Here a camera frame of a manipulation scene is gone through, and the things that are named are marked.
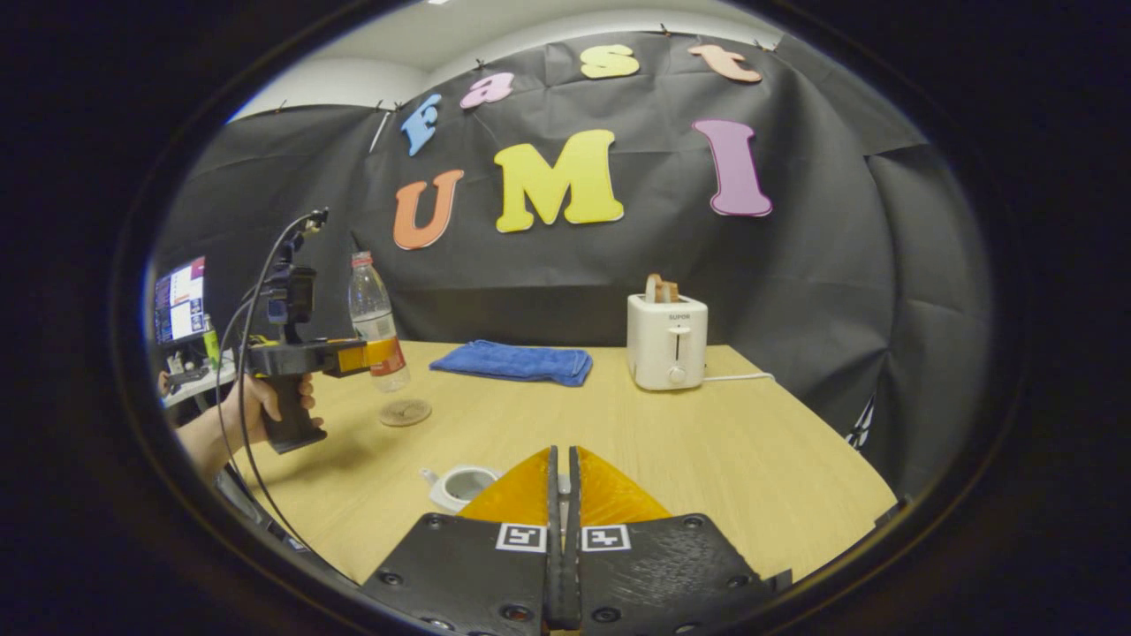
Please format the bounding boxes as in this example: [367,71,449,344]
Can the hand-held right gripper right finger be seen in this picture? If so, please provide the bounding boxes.
[565,446,793,636]

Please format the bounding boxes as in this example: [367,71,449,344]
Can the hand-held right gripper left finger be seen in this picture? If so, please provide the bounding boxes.
[361,446,560,636]

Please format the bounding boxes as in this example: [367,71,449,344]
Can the clear plastic water bottle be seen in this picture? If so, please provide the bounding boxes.
[347,251,411,393]

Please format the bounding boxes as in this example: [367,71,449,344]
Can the round coaster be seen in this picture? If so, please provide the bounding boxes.
[380,399,433,428]

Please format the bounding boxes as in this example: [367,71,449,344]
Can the white ceramic teacup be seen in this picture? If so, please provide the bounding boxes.
[419,465,505,515]

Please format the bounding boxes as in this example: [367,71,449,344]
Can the white side desk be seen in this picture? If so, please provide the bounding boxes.
[163,352,241,409]

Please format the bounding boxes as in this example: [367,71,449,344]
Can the computer monitor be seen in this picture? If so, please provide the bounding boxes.
[155,256,207,346]

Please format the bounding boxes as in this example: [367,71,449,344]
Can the blue towel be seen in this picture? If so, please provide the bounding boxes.
[429,340,594,388]

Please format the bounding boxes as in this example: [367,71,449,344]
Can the white toaster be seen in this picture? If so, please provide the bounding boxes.
[626,293,710,392]

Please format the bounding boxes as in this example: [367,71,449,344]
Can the black white checkered board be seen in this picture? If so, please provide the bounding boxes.
[846,395,878,452]

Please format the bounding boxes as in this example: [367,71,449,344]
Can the black backdrop cloth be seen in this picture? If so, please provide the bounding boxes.
[155,31,995,504]

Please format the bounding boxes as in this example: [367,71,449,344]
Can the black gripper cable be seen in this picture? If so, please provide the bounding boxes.
[215,210,321,553]

